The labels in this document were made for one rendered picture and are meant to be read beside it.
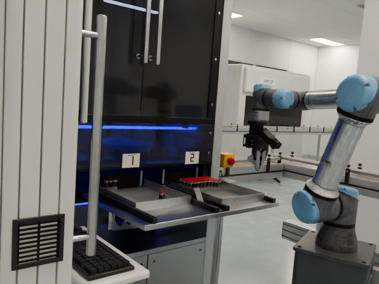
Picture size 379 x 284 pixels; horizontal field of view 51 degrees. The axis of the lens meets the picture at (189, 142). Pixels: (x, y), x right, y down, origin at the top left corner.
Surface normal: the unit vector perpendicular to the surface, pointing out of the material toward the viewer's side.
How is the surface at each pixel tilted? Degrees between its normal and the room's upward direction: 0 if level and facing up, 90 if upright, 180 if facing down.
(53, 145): 90
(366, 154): 90
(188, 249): 90
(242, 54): 90
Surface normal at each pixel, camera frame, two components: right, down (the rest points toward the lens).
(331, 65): -0.77, 0.01
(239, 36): 0.64, 0.12
